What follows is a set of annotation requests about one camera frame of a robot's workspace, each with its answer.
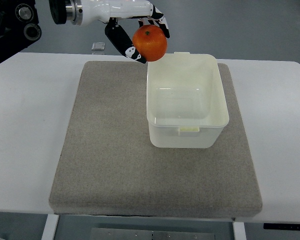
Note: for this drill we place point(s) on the white table leg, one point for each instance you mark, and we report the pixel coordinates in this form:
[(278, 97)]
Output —
[(50, 227), (239, 230)]

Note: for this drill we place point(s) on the white plastic box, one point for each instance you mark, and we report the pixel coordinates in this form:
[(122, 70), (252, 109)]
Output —
[(185, 101)]

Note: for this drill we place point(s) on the white left table leg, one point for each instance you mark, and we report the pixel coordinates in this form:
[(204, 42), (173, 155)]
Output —
[(50, 227)]

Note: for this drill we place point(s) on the black table control panel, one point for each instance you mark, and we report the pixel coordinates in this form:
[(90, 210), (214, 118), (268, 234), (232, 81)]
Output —
[(282, 226)]

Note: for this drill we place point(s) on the white right table leg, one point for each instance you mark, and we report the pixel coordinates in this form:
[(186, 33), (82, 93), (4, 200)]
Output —
[(239, 230)]

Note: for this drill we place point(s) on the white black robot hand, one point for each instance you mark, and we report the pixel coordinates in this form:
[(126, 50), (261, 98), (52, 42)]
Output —
[(84, 12)]

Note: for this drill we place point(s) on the small clear plastic tray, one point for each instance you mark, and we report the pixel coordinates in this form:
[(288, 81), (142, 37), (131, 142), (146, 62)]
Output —
[(98, 46)]

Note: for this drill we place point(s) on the orange fruit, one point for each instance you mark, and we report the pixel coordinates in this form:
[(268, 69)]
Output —
[(151, 42)]

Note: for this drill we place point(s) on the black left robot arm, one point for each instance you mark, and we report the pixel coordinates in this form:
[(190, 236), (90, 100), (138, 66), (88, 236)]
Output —
[(136, 28)]

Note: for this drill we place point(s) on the grey felt mat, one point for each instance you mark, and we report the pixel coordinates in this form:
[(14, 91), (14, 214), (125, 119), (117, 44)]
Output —
[(108, 166)]

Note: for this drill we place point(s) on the grey metal base plate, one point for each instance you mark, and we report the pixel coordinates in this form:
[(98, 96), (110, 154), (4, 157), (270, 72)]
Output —
[(137, 234)]

